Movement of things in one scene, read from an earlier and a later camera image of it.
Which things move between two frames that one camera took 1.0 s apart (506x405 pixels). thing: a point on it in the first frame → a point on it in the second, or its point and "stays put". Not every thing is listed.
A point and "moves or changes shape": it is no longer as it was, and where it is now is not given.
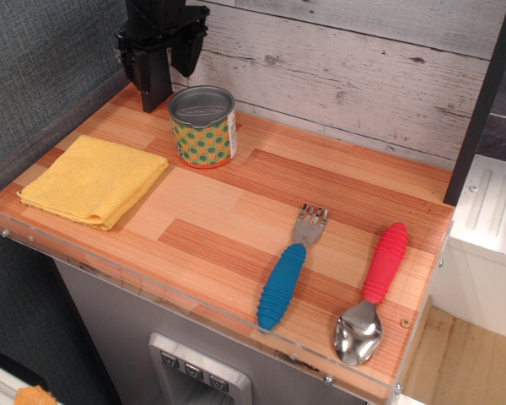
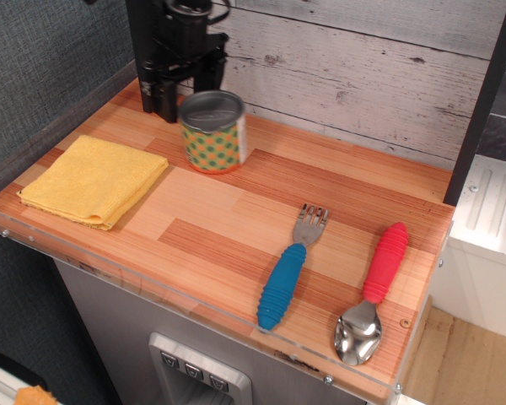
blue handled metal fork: (279, 286) stays put
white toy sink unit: (480, 277) stays put
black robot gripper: (179, 24) → (181, 40)
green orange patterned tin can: (204, 126) moves or changes shape
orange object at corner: (34, 396) stays put
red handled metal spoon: (357, 334) stays put
